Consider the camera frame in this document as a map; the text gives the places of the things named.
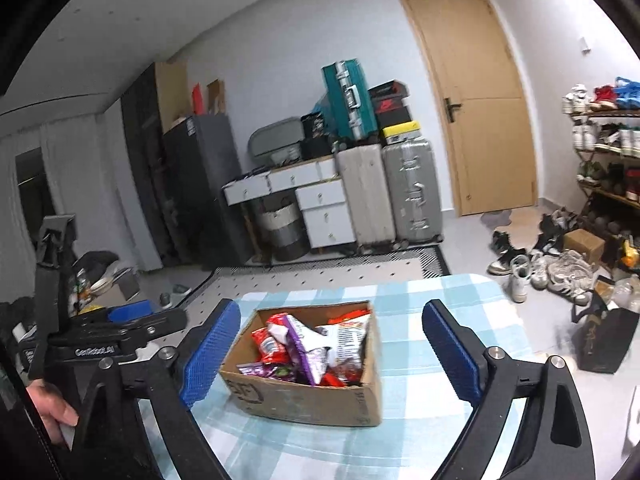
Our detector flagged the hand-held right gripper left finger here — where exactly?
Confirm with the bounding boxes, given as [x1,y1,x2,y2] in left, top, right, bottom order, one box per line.
[75,299,242,480]

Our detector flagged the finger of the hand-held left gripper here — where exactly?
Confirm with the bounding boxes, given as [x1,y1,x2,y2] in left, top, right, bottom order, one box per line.
[75,300,152,328]
[112,308,187,361]

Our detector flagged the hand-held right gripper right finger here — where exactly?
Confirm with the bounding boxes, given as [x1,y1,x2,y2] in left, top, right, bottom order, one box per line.
[421,299,596,480]

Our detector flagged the small purple snack packet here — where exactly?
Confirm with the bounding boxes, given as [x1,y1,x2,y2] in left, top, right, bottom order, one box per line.
[237,362,296,383]

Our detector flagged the red triangular snack packet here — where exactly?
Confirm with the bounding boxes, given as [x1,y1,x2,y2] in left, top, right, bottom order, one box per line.
[251,314,291,365]

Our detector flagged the purple white snack packet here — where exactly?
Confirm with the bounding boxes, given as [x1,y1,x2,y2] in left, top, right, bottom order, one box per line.
[282,312,333,386]

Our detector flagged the brown cardboard box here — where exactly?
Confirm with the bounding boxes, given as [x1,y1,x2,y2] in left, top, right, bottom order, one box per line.
[218,301,383,428]

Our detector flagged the white orange noodle snack packet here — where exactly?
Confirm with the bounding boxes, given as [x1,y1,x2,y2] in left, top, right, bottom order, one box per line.
[315,317,371,368]

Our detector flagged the person's left hand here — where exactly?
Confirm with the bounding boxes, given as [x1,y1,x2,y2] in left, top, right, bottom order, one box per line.
[27,379,79,448]

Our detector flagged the pile of assorted shoes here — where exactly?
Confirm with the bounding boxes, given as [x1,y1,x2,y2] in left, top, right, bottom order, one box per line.
[487,207,601,306]

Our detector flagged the white curtain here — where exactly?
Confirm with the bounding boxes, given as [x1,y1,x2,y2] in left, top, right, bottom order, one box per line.
[0,110,163,306]

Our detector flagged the grey white woven basket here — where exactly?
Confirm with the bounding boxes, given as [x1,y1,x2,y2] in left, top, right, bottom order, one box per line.
[255,197,311,261]

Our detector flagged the dark grey fridge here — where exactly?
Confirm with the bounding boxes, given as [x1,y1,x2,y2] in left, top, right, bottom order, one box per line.
[162,114,253,268]

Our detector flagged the dark wooden wardrobe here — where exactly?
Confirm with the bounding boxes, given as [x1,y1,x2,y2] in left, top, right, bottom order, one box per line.
[121,61,191,266]

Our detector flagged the black shopping bag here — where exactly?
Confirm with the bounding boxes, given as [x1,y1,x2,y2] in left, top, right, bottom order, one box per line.
[571,290,640,375]

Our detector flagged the silver hard suitcase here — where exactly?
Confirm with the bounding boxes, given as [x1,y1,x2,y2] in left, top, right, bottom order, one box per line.
[382,136,445,245]

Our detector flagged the small cardboard box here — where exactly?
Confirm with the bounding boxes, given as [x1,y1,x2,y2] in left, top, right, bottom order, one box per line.
[564,228,607,265]

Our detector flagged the beige hard suitcase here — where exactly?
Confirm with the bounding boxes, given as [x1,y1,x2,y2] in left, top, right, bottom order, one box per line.
[336,144,398,253]

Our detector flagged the white drawer desk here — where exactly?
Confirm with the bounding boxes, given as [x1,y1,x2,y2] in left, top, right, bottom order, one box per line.
[222,155,356,251]

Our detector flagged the grey plastic tub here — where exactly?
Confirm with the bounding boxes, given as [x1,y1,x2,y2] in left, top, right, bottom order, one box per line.
[248,116,306,163]

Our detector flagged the wooden shoe rack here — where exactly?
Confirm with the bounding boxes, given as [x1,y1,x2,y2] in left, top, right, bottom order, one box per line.
[570,105,640,261]

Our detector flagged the tan wooden door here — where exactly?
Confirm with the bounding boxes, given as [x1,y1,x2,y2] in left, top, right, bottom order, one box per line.
[398,0,540,217]

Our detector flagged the brown cardboard piece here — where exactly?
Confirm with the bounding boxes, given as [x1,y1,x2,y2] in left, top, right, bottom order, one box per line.
[206,79,226,116]

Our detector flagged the black box white label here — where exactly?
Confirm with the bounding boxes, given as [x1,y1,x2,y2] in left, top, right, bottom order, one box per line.
[300,112,331,141]

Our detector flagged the black red logo shoe box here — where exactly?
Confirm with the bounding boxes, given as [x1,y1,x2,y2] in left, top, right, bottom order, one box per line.
[372,96,411,113]

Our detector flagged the rows of stored sneakers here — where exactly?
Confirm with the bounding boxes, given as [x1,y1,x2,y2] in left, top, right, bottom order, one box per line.
[560,77,640,201]

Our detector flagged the teal hard suitcase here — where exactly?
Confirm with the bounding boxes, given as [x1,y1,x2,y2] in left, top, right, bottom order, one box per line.
[321,58,377,142]

